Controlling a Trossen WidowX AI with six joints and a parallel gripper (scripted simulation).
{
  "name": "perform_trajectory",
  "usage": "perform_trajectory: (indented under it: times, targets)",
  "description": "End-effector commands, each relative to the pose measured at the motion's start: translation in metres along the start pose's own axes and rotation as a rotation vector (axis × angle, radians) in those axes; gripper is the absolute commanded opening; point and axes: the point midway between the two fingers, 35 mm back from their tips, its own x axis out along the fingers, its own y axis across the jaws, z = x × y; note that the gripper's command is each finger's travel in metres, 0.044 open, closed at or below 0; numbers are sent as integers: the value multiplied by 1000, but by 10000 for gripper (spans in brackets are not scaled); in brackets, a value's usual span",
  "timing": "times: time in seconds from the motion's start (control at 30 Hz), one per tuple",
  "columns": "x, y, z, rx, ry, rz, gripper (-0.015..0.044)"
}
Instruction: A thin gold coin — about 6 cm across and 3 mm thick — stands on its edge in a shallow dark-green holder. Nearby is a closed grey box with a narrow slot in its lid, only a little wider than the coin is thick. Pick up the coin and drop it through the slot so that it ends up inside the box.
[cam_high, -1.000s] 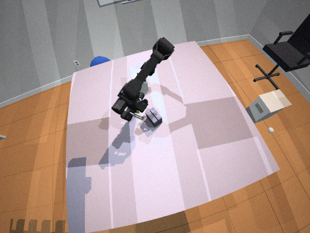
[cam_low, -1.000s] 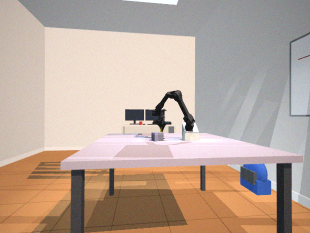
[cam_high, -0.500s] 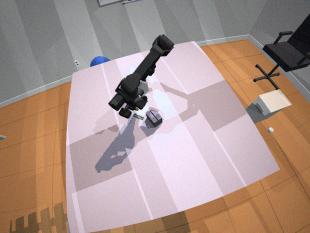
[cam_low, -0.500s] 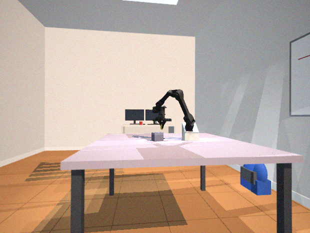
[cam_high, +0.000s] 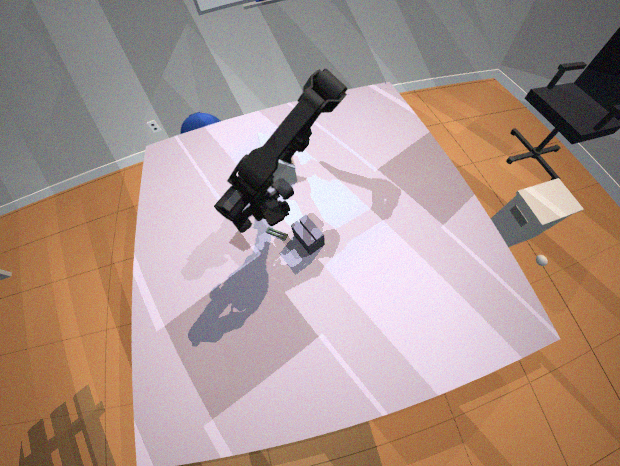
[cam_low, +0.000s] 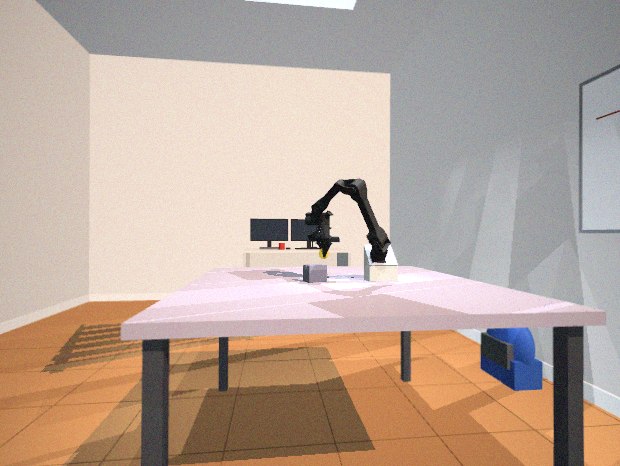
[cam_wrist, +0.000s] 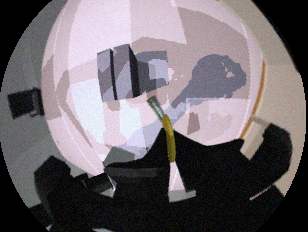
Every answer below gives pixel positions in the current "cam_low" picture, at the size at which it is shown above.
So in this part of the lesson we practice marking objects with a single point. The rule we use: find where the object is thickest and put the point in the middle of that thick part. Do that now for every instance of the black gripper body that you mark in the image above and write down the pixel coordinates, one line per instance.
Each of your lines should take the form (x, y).
(327, 238)

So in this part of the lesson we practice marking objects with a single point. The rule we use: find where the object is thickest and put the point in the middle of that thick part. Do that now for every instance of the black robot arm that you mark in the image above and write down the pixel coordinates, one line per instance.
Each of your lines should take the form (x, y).
(357, 190)

